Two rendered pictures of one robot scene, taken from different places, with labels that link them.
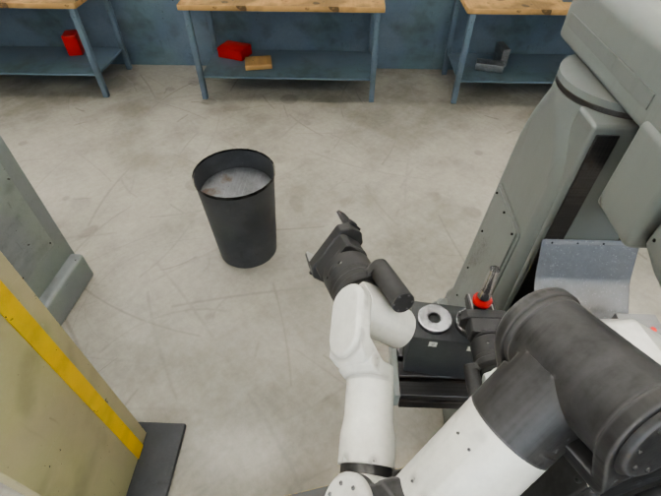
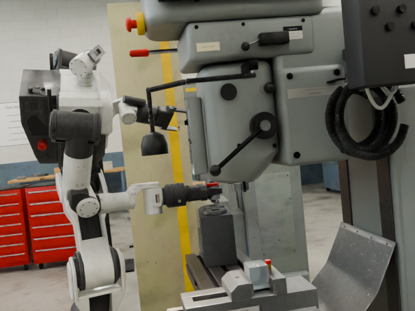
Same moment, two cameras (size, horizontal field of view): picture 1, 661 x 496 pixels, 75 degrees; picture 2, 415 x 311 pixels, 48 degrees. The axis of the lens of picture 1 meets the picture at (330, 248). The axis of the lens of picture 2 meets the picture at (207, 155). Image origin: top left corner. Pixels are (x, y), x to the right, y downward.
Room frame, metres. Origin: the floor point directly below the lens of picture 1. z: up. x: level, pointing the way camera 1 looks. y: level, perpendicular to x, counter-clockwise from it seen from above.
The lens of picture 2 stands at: (0.29, -2.12, 1.46)
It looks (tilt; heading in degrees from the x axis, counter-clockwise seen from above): 3 degrees down; 78
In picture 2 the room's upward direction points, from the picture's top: 6 degrees counter-clockwise
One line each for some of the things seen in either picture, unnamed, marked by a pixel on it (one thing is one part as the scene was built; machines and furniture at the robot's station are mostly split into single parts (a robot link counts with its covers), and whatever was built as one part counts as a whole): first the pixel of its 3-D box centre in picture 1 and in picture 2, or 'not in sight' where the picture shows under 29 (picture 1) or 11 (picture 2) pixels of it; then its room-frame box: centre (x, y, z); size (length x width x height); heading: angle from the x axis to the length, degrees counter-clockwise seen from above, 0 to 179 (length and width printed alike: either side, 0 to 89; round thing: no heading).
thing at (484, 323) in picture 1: (487, 337); (189, 194); (0.56, -0.38, 1.23); 0.13 x 0.12 x 0.10; 87
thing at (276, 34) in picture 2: not in sight; (264, 41); (0.69, -0.98, 1.66); 0.12 x 0.04 x 0.04; 178
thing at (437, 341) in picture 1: (446, 340); (216, 232); (0.66, -0.33, 1.05); 0.22 x 0.12 x 0.20; 82
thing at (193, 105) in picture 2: not in sight; (196, 136); (0.52, -0.84, 1.45); 0.04 x 0.04 x 0.21; 88
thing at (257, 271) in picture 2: not in sight; (256, 274); (0.63, -0.93, 1.06); 0.06 x 0.05 x 0.06; 88
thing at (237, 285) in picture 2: not in sight; (236, 284); (0.57, -0.93, 1.04); 0.12 x 0.06 x 0.04; 88
